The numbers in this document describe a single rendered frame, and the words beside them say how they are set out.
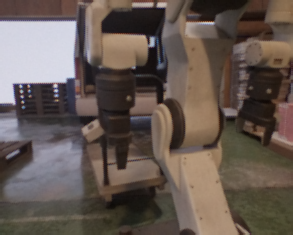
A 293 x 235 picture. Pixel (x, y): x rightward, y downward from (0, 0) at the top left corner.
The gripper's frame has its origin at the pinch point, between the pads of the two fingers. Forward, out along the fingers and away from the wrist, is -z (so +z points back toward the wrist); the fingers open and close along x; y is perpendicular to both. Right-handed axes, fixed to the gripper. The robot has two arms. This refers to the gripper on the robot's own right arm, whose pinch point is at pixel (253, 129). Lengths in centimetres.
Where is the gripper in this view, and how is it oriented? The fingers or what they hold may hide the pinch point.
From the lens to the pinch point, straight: 77.8
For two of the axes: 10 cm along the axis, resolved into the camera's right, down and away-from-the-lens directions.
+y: -9.4, 0.8, -3.4
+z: 0.4, -9.4, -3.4
